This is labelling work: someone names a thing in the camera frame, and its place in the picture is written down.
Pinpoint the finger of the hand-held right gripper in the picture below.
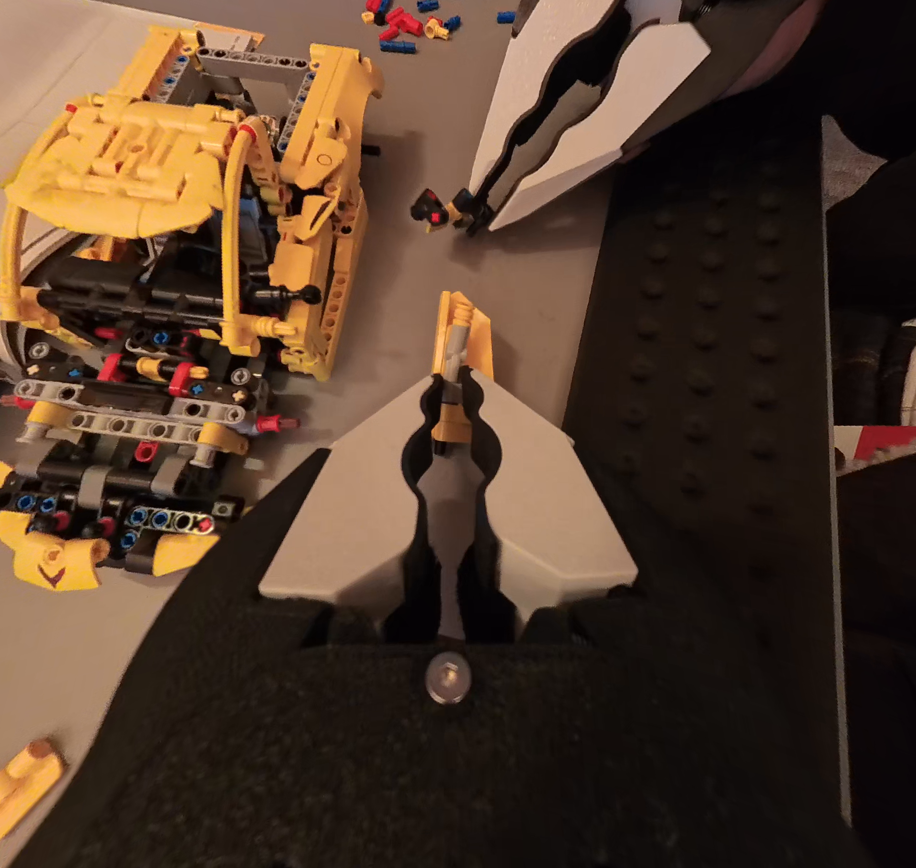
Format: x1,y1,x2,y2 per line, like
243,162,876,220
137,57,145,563
466,0,631,228
483,31,715,235

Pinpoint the dark sherpa-lined jacket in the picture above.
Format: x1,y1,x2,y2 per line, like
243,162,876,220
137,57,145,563
823,146,916,428

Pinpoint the small black-yellow Lego subassembly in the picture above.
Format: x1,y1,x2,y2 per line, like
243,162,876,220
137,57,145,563
411,187,490,235

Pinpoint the yellow brick wing piece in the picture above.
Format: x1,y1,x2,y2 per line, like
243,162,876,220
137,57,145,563
428,290,496,457

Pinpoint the small yellow brick bracket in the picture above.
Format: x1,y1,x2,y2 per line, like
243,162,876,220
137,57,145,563
0,735,67,843

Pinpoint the grey desk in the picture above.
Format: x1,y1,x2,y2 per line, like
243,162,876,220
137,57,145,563
0,0,631,868

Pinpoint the yellow toy brick car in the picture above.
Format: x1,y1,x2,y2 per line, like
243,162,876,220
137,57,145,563
0,24,386,525

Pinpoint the yellow black brick panel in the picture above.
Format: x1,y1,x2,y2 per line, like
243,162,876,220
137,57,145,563
0,496,226,593

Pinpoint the black studded mat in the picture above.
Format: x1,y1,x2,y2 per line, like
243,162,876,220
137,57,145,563
564,107,843,826

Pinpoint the red white packet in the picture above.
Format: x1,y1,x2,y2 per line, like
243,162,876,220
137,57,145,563
833,422,916,477

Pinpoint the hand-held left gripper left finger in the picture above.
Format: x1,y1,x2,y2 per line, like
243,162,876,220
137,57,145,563
258,375,448,640

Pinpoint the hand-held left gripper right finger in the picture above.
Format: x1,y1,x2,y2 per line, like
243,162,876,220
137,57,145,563
458,375,639,640

